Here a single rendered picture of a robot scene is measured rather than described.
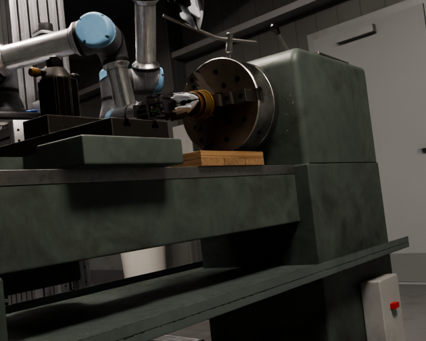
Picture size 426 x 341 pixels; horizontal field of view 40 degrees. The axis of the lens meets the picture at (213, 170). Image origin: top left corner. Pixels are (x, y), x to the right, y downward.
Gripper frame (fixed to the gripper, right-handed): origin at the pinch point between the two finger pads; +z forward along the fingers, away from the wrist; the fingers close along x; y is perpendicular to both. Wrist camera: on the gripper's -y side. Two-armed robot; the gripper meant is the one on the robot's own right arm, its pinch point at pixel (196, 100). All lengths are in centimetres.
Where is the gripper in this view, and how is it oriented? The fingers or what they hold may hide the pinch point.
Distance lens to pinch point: 176.2
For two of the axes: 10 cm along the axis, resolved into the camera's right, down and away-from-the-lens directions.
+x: -1.2, -9.9, 0.6
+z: 7.8, -1.3, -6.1
